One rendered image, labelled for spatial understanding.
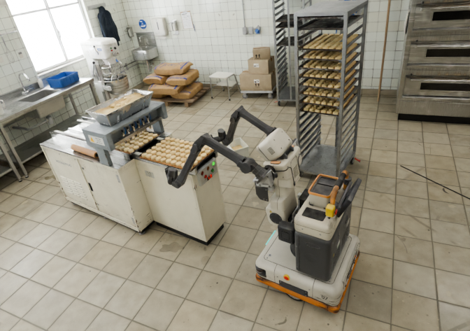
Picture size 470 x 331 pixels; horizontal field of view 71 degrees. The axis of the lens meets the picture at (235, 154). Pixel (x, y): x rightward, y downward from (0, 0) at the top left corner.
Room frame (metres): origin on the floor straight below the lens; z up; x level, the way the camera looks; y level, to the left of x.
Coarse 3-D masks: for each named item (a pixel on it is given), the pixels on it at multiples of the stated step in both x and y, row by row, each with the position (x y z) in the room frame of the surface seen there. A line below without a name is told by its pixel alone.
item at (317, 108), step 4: (352, 96) 3.34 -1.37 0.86; (348, 100) 3.21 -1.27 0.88; (308, 104) 3.23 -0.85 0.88; (312, 104) 3.22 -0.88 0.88; (344, 104) 3.11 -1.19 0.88; (304, 108) 3.14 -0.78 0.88; (308, 108) 3.17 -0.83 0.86; (312, 108) 3.11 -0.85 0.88; (316, 108) 3.14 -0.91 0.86; (320, 108) 3.09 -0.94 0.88; (324, 108) 3.07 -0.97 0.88; (328, 108) 3.10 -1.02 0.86; (332, 108) 3.04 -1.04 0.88; (320, 112) 3.04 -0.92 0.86; (324, 112) 3.01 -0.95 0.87; (328, 112) 2.98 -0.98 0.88; (332, 112) 3.00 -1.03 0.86; (336, 112) 2.95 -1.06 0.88
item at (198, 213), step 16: (208, 160) 2.42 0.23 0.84; (144, 176) 2.59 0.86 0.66; (160, 176) 2.46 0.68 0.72; (192, 176) 2.23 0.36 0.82; (160, 192) 2.49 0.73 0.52; (176, 192) 2.37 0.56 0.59; (192, 192) 2.25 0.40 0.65; (208, 192) 2.35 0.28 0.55; (160, 208) 2.53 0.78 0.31; (176, 208) 2.40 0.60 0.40; (192, 208) 2.27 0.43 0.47; (208, 208) 2.32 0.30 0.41; (224, 208) 2.50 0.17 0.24; (160, 224) 2.63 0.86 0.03; (176, 224) 2.43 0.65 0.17; (192, 224) 2.30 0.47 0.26; (208, 224) 2.29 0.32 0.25; (208, 240) 2.30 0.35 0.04
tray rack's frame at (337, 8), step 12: (360, 0) 3.37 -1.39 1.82; (300, 12) 3.14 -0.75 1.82; (312, 12) 3.05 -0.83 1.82; (324, 12) 2.97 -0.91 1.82; (336, 12) 2.90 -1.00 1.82; (360, 60) 3.35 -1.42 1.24; (360, 72) 3.34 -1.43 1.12; (360, 84) 3.34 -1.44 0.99; (336, 120) 3.50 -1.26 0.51; (324, 144) 3.59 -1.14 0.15; (336, 144) 3.49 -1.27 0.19; (312, 156) 3.35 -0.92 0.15; (324, 156) 3.32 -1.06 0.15; (348, 156) 3.25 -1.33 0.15; (300, 168) 3.13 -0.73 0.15; (312, 168) 3.10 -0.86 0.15; (324, 168) 3.07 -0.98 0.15
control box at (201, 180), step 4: (212, 160) 2.42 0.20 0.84; (204, 164) 2.37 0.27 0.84; (208, 164) 2.36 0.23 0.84; (212, 164) 2.40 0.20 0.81; (200, 168) 2.32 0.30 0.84; (204, 168) 2.32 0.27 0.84; (212, 168) 2.39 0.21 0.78; (216, 168) 2.44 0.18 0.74; (200, 172) 2.27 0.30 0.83; (204, 172) 2.31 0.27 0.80; (208, 172) 2.35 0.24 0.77; (212, 172) 2.38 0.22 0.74; (216, 172) 2.43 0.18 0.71; (200, 176) 2.26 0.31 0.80; (208, 176) 2.34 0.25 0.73; (212, 176) 2.37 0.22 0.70; (200, 180) 2.25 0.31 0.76; (204, 180) 2.29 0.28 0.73; (200, 184) 2.25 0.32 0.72
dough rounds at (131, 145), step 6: (144, 132) 3.00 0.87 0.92; (132, 138) 2.90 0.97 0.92; (138, 138) 2.88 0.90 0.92; (144, 138) 2.87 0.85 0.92; (150, 138) 2.84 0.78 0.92; (120, 144) 2.83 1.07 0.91; (126, 144) 2.78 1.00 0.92; (132, 144) 2.76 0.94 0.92; (138, 144) 2.75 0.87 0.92; (144, 144) 2.77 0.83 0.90; (120, 150) 2.71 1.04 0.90; (126, 150) 2.67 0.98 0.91; (132, 150) 2.65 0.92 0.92
